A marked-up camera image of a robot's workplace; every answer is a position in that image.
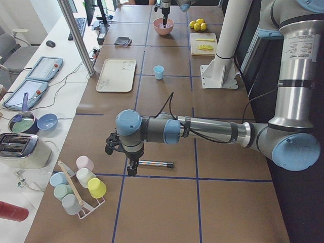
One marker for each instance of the grey cup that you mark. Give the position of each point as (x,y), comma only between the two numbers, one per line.
(71,204)

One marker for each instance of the teach pendant tablet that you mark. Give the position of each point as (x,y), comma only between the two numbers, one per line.
(28,93)
(45,69)

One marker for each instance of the yellow lemon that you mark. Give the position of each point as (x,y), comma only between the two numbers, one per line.
(203,27)
(191,24)
(197,26)
(200,21)

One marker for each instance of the steel muddler black tip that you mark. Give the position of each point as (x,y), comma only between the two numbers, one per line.
(157,164)

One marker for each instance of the blue saucepan with lid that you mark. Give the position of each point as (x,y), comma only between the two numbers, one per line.
(25,121)

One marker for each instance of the black computer mouse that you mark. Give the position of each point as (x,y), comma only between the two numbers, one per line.
(50,44)

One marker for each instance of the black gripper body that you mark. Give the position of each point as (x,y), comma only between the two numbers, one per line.
(165,5)
(133,155)

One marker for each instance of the yellow cup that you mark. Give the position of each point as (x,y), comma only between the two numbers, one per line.
(96,188)

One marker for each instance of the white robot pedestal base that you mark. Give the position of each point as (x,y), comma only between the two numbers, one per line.
(220,73)

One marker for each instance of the red bottle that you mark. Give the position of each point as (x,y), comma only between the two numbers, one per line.
(13,212)

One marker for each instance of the light blue plastic cup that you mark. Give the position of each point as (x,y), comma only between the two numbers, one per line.
(158,72)

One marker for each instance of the white cup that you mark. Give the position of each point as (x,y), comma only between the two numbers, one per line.
(84,175)

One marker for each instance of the grey folded cloth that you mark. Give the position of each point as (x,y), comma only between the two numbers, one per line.
(122,41)

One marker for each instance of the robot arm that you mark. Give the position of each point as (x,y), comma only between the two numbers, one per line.
(184,5)
(286,138)

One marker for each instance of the aluminium frame post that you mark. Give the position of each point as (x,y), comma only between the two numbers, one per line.
(69,17)

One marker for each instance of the pink cup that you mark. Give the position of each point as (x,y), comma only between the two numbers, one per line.
(84,162)

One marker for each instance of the pink bowl of ice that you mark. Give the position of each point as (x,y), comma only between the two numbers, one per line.
(162,29)

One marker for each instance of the grey office chair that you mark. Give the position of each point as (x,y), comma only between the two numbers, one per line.
(15,54)

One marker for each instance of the lemon slices row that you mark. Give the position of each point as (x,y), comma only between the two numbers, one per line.
(205,47)

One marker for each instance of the bamboo cutting board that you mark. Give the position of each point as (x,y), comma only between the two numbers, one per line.
(194,44)

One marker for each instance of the green cup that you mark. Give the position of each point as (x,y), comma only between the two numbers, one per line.
(61,190)

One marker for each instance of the blue bowl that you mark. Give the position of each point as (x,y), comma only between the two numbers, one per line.
(47,122)

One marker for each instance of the cream bear serving tray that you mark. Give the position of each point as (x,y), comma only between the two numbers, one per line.
(116,76)

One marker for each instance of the yellow plastic knife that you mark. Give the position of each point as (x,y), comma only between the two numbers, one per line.
(205,39)

